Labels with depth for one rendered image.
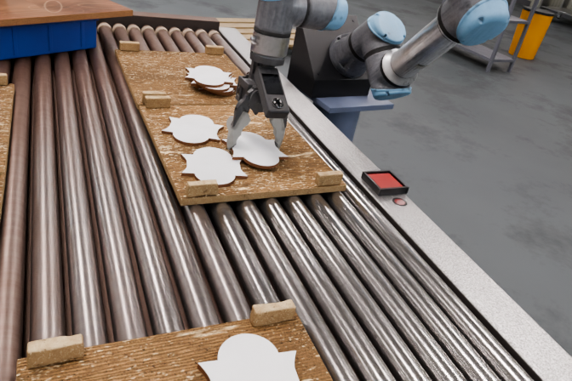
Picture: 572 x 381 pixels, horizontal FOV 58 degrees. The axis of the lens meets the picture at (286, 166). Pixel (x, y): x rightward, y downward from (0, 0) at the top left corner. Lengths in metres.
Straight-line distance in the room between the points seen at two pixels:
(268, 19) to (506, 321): 0.67
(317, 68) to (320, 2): 0.64
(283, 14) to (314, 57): 0.69
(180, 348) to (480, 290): 0.52
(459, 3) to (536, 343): 0.73
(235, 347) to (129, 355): 0.13
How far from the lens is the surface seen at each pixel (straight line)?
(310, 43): 1.71
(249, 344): 0.68
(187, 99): 1.35
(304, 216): 0.98
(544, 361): 0.89
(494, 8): 1.25
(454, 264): 0.99
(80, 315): 0.75
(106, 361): 0.68
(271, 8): 1.02
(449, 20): 1.29
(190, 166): 1.03
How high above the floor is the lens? 1.45
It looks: 28 degrees down
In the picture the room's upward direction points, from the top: 11 degrees clockwise
